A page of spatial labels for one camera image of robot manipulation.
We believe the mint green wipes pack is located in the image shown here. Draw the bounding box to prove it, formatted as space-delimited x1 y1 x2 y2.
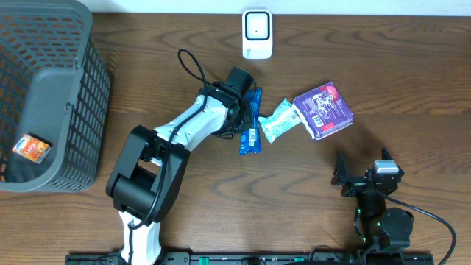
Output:
258 99 301 144

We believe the purple sanitary pad pack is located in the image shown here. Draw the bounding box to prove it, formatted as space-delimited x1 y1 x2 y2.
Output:
292 82 354 141

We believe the white barcode scanner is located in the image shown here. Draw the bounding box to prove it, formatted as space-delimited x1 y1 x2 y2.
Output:
241 9 273 60

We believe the blue Oreo cookie pack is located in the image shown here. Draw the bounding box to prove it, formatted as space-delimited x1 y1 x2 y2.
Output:
239 88 263 155

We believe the grey plastic mesh basket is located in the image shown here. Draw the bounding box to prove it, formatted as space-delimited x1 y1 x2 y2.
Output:
1 0 112 193

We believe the left black cable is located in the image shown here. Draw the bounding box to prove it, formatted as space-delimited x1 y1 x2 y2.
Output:
177 48 210 93

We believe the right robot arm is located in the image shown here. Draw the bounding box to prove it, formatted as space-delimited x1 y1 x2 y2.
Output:
331 149 414 251

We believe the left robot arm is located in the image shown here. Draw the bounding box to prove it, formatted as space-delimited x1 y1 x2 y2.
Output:
106 82 251 264

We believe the orange snack packet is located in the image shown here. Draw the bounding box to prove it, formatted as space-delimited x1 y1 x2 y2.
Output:
12 134 52 164

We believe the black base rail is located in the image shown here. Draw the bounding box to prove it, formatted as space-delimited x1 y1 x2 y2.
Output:
65 250 435 265

